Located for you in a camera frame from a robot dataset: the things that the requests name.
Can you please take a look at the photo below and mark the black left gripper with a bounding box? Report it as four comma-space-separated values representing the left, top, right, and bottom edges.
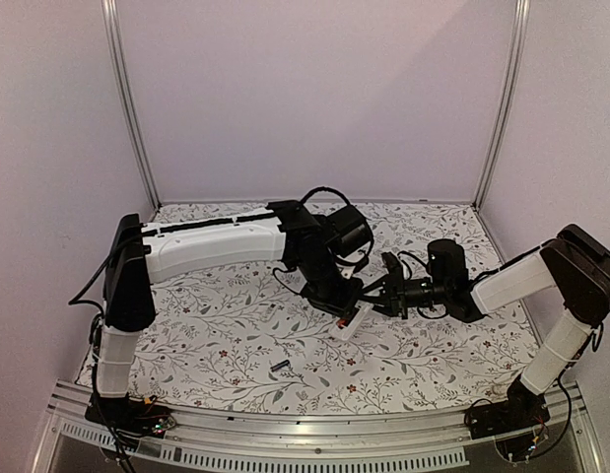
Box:
297, 254, 365, 320

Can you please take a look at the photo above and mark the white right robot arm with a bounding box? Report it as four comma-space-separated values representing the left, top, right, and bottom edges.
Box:
361, 224, 610, 395

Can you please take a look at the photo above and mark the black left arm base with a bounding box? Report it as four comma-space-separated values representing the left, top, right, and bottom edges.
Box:
85, 395, 176, 438

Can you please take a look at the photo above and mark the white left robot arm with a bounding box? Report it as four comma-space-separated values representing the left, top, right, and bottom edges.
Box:
93, 200, 374, 428

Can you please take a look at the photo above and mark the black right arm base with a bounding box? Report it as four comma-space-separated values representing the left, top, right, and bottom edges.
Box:
464, 376, 550, 439

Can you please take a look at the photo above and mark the floral patterned table mat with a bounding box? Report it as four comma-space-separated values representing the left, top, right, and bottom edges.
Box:
75, 201, 550, 413

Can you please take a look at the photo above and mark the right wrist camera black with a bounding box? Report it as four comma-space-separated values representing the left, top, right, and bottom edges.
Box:
381, 251, 411, 279

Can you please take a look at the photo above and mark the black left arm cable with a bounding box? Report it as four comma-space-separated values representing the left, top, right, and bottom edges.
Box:
299, 185, 353, 208

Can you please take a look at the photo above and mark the aluminium table edge rail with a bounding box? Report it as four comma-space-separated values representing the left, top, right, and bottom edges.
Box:
32, 381, 605, 472

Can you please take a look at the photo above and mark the right aluminium frame post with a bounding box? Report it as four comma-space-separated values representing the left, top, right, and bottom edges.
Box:
473, 0, 530, 211

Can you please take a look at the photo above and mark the aluminium frame post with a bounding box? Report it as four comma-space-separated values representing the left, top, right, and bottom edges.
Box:
473, 0, 530, 211
102, 0, 162, 210

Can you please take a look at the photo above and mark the left aluminium frame post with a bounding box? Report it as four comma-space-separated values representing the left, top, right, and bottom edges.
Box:
102, 0, 162, 210

